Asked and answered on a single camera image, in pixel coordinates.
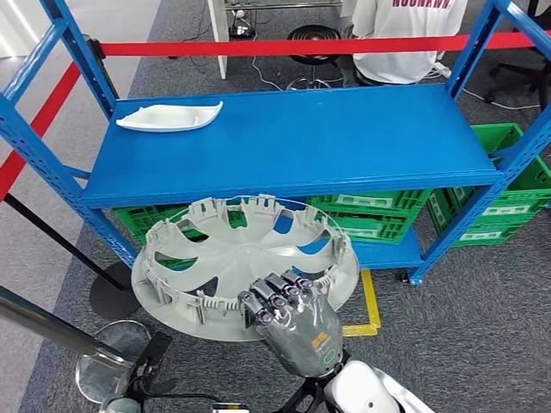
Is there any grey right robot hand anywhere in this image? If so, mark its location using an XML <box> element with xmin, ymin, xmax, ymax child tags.
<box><xmin>237</xmin><ymin>269</ymin><xmax>345</xmax><ymax>379</ymax></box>

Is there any grey plastic wheel hubcap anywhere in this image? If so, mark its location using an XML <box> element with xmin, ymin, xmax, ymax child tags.
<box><xmin>131</xmin><ymin>194</ymin><xmax>360</xmax><ymax>343</ymax></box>

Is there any blue metal shelf rack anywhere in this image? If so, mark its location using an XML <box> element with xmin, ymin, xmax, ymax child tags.
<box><xmin>0</xmin><ymin>0</ymin><xmax>551</xmax><ymax>287</ymax></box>

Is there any white plastic trim part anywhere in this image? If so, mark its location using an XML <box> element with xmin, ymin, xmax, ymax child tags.
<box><xmin>115</xmin><ymin>101</ymin><xmax>223</xmax><ymax>133</ymax></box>

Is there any yellow floor tape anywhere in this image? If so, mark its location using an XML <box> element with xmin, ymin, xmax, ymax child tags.
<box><xmin>342</xmin><ymin>269</ymin><xmax>382</xmax><ymax>338</ymax></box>

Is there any green plastic crate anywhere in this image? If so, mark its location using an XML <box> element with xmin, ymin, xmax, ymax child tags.
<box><xmin>306</xmin><ymin>189</ymin><xmax>432</xmax><ymax>246</ymax></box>
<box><xmin>112</xmin><ymin>205</ymin><xmax>208</xmax><ymax>272</ymax></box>
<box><xmin>426</xmin><ymin>122</ymin><xmax>551</xmax><ymax>249</ymax></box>

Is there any red barrier belt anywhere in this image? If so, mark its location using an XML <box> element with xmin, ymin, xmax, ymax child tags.
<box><xmin>0</xmin><ymin>61</ymin><xmax>82</xmax><ymax>201</ymax></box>
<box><xmin>97</xmin><ymin>31</ymin><xmax>551</xmax><ymax>59</ymax></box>

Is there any black round stool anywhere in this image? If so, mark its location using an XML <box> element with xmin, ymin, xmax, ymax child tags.
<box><xmin>286</xmin><ymin>24</ymin><xmax>343</xmax><ymax>92</ymax></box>

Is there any seated person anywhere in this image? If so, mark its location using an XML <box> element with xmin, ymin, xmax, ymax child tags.
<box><xmin>340</xmin><ymin>0</ymin><xmax>469</xmax><ymax>87</ymax></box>

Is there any black office chair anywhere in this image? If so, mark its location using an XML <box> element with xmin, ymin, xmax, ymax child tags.
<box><xmin>486</xmin><ymin>0</ymin><xmax>551</xmax><ymax>110</ymax></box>

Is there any dark barrier post with base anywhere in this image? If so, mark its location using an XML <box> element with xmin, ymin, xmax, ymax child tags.
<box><xmin>3</xmin><ymin>194</ymin><xmax>143</xmax><ymax>322</ymax></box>

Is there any chrome barrier post with base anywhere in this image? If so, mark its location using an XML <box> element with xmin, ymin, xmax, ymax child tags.
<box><xmin>0</xmin><ymin>285</ymin><xmax>152</xmax><ymax>406</ymax></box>

